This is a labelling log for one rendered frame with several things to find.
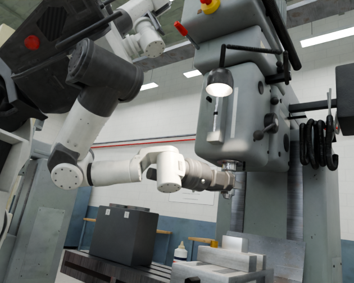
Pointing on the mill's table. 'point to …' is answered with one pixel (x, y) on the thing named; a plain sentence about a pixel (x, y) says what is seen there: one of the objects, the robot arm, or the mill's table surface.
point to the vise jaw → (227, 258)
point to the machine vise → (221, 272)
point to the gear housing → (243, 35)
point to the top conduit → (271, 9)
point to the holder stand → (125, 234)
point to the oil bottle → (180, 254)
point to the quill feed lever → (272, 122)
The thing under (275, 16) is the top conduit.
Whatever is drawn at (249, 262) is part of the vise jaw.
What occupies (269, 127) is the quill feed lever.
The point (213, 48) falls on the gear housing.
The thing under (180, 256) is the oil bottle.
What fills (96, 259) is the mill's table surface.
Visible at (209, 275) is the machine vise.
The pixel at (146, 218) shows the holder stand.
